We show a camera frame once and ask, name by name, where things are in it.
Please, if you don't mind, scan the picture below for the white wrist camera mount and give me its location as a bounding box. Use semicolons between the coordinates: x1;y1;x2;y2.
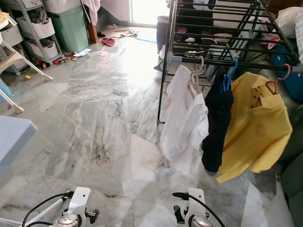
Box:
69;187;91;216
187;188;206;217

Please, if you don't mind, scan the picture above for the white paper sheet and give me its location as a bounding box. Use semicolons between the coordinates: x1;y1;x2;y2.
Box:
73;48;91;57

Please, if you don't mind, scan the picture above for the pale pink hanger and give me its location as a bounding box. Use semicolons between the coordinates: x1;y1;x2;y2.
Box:
189;57;206;95

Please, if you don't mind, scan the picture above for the reddish brown hanger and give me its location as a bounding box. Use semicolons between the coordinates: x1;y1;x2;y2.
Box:
265;64;292;95

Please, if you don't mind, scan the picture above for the black metal drying rack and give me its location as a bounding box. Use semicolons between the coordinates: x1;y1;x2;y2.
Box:
157;0;303;126

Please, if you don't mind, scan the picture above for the small pink cloth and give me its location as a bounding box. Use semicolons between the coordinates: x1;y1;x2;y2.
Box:
265;35;281;50

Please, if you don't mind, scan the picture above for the dark navy garment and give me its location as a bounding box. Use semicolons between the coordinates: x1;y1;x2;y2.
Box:
201;72;235;173

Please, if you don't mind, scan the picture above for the beige floor mat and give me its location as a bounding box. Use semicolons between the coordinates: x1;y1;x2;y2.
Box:
108;26;138;38

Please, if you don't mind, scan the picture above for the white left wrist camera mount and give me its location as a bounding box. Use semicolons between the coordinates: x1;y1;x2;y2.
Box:
69;187;91;216

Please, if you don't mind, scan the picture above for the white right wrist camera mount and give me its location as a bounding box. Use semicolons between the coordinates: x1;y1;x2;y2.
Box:
187;188;206;217

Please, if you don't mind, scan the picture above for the white shirt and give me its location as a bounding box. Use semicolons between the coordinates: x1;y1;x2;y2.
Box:
160;65;210;166

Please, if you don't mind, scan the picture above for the green laundry hamper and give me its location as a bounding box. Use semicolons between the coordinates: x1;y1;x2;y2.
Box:
47;6;89;53

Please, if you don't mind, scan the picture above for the grey drawer storage cart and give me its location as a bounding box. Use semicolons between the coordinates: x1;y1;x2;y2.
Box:
5;0;64;62

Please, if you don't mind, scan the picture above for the white high chair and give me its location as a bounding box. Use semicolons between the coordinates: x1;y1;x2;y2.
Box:
0;12;53;114

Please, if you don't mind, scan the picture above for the purple bin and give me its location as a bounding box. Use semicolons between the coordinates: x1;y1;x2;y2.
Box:
157;16;171;52

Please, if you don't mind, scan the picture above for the pink hanging cloth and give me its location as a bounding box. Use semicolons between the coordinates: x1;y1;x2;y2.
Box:
81;0;101;26

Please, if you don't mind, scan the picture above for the yellow polo shirt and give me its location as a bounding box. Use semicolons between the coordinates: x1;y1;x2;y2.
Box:
216;72;293;183

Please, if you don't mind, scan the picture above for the blue bag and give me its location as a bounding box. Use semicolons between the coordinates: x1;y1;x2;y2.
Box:
270;45;303;102

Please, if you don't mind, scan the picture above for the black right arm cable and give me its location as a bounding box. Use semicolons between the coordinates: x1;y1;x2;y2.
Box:
173;193;225;227

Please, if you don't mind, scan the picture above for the blue plastic hanger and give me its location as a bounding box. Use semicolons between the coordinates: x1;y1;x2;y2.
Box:
220;60;239;93

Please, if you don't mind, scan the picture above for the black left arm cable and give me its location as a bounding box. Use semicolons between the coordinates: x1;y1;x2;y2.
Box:
21;192;75;227

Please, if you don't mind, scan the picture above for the white pillow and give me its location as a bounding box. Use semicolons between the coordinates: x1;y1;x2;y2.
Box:
277;7;303;38

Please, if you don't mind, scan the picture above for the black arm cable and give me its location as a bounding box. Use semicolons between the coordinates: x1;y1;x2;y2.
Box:
173;193;225;227
21;192;75;227

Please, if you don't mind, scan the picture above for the light blue box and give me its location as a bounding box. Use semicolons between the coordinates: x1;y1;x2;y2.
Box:
0;78;14;102

